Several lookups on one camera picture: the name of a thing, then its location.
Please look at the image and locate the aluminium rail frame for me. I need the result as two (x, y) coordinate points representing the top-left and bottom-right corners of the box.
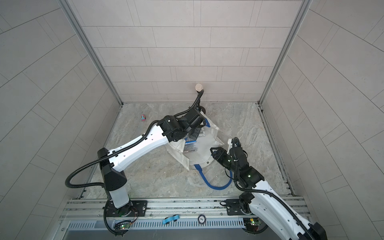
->
(60, 197), (244, 220)

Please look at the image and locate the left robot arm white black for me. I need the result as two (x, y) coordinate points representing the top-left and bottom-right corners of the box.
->
(65, 89), (206, 209)

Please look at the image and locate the blue tape piece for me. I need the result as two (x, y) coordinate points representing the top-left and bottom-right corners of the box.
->
(162, 215), (180, 225)

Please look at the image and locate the green circuit board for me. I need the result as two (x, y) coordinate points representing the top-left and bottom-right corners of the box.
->
(243, 218), (262, 233)
(114, 220), (132, 231)

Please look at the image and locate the white canvas Doraemon bag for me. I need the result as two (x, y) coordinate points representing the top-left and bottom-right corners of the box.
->
(166, 117), (233, 191)

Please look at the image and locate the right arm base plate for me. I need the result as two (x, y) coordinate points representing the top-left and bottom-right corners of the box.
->
(220, 199), (253, 216)

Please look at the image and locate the right green circuit board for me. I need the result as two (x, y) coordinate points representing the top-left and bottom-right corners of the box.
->
(243, 218), (262, 233)

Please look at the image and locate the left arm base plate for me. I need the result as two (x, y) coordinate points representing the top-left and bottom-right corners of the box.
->
(103, 200), (148, 218)

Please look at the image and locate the round black badge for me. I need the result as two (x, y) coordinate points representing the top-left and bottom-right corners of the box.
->
(198, 215), (206, 225)

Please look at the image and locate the black stand with pink ball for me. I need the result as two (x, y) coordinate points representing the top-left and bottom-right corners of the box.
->
(193, 84), (206, 114)

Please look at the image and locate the left green circuit board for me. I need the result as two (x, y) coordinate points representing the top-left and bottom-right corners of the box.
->
(114, 220), (132, 231)

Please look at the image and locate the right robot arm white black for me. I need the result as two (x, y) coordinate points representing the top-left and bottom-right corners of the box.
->
(210, 138), (328, 240)

